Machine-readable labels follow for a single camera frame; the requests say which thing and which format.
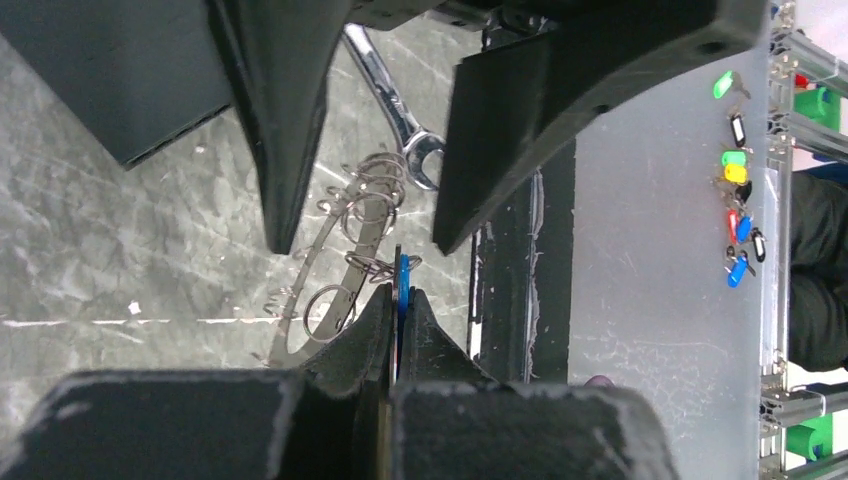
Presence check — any bunch of steel keyrings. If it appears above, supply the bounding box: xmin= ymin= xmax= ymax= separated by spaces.
xmin=263 ymin=151 xmax=406 ymax=352

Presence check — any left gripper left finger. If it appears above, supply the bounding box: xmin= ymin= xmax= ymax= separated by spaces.
xmin=1 ymin=285 xmax=393 ymax=479

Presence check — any person in dark cap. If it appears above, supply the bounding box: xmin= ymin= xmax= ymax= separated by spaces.
xmin=788 ymin=171 xmax=847 ymax=372

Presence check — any aluminium frame rail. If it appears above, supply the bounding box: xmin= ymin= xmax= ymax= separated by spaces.
xmin=757 ymin=0 xmax=848 ymax=480

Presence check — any silver combination wrench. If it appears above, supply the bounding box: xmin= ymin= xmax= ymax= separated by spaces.
xmin=341 ymin=23 xmax=445 ymax=191

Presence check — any pile of coloured keys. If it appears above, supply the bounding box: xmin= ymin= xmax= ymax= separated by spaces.
xmin=712 ymin=70 xmax=767 ymax=288

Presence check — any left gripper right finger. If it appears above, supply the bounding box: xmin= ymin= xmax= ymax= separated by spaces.
xmin=390 ymin=289 xmax=680 ymax=479

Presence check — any green plastic bracket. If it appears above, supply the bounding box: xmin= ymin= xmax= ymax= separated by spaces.
xmin=794 ymin=87 xmax=842 ymax=132
xmin=786 ymin=414 xmax=833 ymax=463

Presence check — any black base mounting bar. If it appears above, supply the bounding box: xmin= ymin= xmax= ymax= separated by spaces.
xmin=467 ymin=144 xmax=576 ymax=383

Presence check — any numbered metal ring disc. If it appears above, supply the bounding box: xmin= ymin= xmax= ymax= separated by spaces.
xmin=263 ymin=234 xmax=348 ymax=368

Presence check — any green plastic bracket lower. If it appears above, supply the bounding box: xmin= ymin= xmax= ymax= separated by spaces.
xmin=786 ymin=414 xmax=833 ymax=463

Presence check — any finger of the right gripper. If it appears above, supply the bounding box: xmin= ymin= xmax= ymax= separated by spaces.
xmin=432 ymin=1 xmax=766 ymax=255
xmin=207 ymin=0 xmax=352 ymax=255

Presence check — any green plastic bracket upper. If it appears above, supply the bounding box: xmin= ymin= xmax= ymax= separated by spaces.
xmin=794 ymin=87 xmax=842 ymax=132

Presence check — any black rectangular pad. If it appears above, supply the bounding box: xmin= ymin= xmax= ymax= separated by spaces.
xmin=1 ymin=0 xmax=231 ymax=169

